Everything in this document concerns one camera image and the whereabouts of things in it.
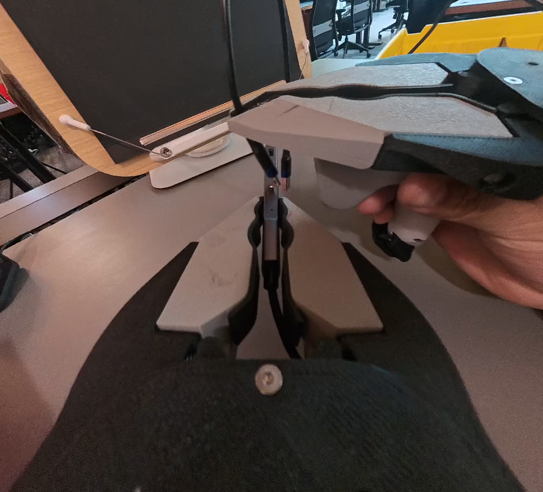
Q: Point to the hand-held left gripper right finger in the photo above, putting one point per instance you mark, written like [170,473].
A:
[331,288]

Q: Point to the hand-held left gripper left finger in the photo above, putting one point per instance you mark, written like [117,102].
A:
[208,288]

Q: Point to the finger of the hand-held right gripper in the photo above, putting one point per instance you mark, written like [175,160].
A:
[382,76]
[339,123]

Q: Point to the yellow plastic bin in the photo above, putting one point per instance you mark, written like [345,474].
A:
[475,38]

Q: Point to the grey usb hub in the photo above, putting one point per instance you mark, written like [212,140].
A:
[271,237]

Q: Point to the person's right hand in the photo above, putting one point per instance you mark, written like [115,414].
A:
[492,237]

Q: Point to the blue and black device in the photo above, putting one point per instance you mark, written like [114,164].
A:
[7,280]

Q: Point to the black monitor screen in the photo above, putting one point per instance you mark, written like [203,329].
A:
[127,34]

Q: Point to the black board on stand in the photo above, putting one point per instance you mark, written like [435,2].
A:
[34,93]

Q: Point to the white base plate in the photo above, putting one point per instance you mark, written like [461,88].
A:
[195,169]

